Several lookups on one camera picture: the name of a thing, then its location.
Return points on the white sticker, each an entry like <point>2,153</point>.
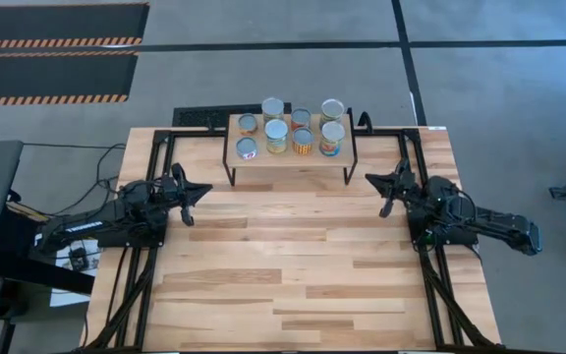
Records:
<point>436,128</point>

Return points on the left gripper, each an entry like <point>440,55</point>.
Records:
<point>172,189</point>

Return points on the orange patterned tin can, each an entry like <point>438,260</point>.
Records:
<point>303,137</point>

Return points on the black rubber mat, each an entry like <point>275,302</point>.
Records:
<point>197,116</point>

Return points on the black mat hazard stripe edge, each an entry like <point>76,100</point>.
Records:
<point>47,76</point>
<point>57,22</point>

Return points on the black aluminium table frame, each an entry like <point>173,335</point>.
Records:
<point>189,132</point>

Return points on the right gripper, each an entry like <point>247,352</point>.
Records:
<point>406,189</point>

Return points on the wooden shelf black metal legs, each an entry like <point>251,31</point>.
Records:
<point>312,159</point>

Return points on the white paper sheet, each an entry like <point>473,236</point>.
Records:
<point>67,295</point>

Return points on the black curved clamp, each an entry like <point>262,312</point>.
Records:
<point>361,120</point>

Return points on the small black device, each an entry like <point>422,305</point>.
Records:
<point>78,259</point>

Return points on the short orange tin can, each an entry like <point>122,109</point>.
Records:
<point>247,123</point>

